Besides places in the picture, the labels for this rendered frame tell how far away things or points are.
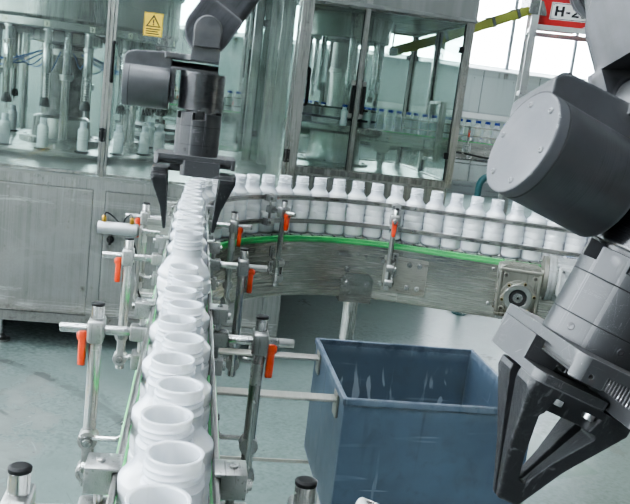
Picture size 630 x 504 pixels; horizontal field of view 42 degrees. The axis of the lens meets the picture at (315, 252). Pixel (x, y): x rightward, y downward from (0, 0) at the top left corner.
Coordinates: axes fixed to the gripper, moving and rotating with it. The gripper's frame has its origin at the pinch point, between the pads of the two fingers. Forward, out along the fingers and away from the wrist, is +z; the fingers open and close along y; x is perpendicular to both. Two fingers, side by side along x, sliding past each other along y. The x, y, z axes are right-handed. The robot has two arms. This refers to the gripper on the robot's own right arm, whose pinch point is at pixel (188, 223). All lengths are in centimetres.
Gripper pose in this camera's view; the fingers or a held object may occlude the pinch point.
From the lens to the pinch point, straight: 108.2
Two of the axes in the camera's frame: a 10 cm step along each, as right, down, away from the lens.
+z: -1.3, 9.8, 1.8
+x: 1.3, 2.0, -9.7
